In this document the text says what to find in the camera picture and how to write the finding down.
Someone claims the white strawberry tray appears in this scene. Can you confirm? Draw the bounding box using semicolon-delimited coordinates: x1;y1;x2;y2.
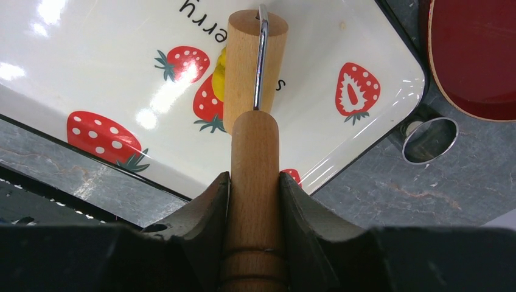
1;1;427;198

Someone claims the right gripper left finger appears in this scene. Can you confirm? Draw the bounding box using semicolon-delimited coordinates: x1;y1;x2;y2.
1;172;229;291

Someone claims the yellow dough piece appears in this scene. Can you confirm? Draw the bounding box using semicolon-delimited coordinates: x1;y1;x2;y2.
212;47;226;102

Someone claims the wooden dough roller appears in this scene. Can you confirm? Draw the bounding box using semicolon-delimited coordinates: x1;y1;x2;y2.
220;4;288;291

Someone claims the red round plate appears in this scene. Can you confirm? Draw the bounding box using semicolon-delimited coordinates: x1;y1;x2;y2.
419;1;515;122

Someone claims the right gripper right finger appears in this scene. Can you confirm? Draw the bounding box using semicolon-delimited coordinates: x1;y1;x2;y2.
279;173;515;291

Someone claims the metal ring cutter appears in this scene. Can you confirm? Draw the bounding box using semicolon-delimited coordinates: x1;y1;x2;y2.
388;103;459;165

